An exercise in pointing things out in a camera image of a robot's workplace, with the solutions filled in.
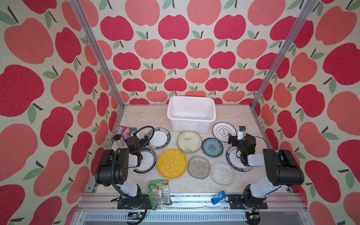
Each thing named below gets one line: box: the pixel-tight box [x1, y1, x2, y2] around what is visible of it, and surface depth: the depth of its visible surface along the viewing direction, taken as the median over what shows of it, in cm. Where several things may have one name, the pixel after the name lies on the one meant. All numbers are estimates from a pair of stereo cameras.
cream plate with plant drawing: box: [176, 130, 203, 154], surface depth 99 cm
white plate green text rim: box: [147, 127, 172, 150], surface depth 101 cm
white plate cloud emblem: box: [212, 121, 238, 143], surface depth 107 cm
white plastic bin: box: [166, 95, 217, 134], surface depth 107 cm
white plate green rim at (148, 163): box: [129, 147, 158, 175], surface depth 92 cm
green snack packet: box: [147, 179, 173, 211], surface depth 78 cm
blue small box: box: [210, 190, 227, 205], surface depth 75 cm
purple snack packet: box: [115, 125, 137, 141], surface depth 103 cm
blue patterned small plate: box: [201, 137, 224, 158], surface depth 98 cm
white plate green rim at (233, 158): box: [225, 146, 254, 173], surface depth 90 cm
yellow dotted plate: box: [156, 148, 188, 180], surface depth 89 cm
